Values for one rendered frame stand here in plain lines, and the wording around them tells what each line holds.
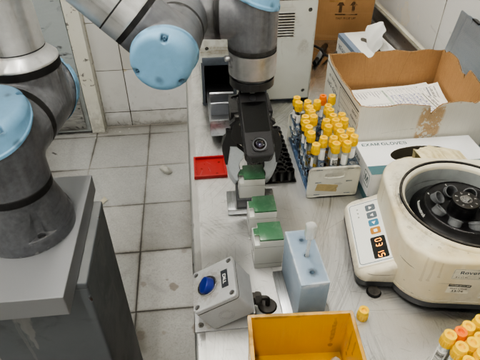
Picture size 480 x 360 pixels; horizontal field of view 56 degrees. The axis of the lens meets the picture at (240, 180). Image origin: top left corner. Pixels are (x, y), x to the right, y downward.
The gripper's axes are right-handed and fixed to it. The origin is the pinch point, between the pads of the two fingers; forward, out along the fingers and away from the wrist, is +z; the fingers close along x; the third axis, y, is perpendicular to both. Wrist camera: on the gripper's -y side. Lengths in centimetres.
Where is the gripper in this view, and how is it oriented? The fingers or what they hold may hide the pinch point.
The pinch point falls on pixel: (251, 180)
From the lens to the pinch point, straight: 83.3
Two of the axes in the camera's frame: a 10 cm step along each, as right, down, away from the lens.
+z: 0.0, 7.7, 6.4
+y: -0.9, -6.4, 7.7
